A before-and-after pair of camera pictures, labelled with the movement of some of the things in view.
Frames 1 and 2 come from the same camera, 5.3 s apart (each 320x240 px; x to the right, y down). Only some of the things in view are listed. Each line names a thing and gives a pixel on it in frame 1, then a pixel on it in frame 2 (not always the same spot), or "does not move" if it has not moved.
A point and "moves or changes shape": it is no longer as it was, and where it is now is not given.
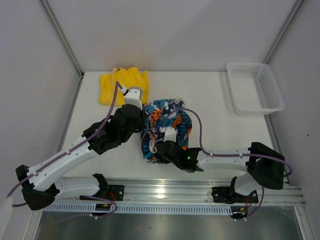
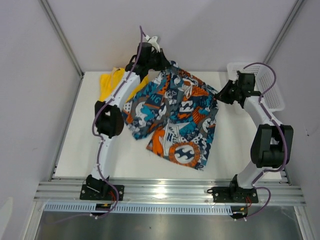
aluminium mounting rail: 198,191 does not move
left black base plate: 115,192 does not move
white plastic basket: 254,90 does not move
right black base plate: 225,195 does not move
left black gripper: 142,125 → 164,64
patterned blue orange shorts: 162,114 moves or changes shape
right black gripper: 162,159 → 222,96
